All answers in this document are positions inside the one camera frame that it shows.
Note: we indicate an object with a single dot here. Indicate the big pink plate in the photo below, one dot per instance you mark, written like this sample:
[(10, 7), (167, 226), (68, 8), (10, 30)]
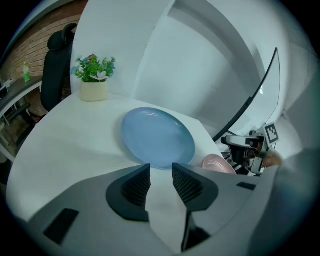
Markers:
[(215, 163)]

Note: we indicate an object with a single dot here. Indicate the big blue plate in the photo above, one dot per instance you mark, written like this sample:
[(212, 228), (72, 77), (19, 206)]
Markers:
[(157, 137)]

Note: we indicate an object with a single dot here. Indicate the white table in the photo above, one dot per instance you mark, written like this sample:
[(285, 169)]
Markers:
[(75, 130)]

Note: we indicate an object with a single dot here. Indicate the black office chair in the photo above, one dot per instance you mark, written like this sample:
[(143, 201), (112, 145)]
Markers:
[(55, 75)]

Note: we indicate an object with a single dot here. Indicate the green plastic bottle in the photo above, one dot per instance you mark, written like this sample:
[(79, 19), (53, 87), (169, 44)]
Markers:
[(26, 75)]

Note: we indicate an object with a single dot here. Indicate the potted plant cream pot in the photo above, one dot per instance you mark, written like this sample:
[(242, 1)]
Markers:
[(93, 91)]

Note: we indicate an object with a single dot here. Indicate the grey desk white legs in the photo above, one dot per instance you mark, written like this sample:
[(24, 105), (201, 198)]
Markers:
[(17, 87)]

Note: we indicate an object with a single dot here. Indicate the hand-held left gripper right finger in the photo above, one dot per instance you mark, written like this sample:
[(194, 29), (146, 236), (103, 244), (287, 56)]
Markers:
[(230, 200)]

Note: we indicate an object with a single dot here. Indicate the person's right hand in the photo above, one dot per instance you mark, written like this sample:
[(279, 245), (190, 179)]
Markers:
[(272, 158)]

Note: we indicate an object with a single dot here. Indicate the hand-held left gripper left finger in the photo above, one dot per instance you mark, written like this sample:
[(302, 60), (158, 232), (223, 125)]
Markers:
[(87, 205)]

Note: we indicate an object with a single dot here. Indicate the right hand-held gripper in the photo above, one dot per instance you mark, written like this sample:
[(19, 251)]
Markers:
[(272, 133)]

